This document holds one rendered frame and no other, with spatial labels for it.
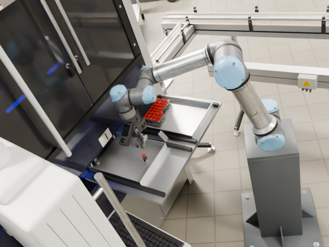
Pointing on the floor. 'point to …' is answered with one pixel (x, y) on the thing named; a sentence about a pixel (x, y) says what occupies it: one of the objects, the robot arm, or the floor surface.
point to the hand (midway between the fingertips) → (139, 147)
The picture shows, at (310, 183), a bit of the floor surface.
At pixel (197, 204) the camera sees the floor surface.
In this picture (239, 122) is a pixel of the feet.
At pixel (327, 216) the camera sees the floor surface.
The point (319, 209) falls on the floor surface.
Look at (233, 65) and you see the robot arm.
